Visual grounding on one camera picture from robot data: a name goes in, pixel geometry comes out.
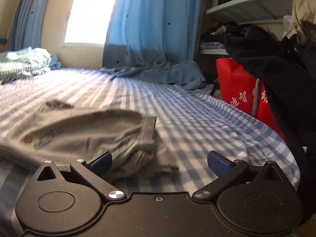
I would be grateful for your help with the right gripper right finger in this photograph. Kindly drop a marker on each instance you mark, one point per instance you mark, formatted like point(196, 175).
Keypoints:
point(251, 199)

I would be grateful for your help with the grey printed pants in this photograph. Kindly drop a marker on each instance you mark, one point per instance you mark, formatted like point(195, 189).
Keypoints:
point(63, 133)

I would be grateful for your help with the blue checkered bed sheet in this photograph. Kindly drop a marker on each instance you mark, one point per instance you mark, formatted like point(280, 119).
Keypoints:
point(190, 123)

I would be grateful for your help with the white shelf unit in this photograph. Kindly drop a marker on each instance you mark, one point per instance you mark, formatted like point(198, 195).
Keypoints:
point(271, 13)

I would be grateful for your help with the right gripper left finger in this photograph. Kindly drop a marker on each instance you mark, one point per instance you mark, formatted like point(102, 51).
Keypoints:
point(61, 200)

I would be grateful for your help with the bright window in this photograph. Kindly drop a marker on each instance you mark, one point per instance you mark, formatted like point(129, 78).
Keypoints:
point(88, 21)

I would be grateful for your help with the black hanging garment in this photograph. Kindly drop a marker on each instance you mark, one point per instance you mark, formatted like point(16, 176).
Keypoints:
point(290, 91)

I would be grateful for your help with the clothes pile on shelf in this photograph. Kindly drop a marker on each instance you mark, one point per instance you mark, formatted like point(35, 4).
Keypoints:
point(214, 37)

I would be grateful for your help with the green checkered blanket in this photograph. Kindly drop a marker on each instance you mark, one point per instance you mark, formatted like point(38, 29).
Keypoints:
point(26, 63)

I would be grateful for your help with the blue star curtain right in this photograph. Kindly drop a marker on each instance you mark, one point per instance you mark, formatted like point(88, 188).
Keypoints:
point(155, 41)

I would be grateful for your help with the beige jacket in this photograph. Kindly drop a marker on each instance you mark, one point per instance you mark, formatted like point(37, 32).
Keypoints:
point(303, 21)

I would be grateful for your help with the red bag with characters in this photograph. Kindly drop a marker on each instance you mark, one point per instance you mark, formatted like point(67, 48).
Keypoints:
point(244, 92)

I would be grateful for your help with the blue curtain left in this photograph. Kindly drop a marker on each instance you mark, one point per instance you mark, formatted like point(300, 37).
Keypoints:
point(27, 24)

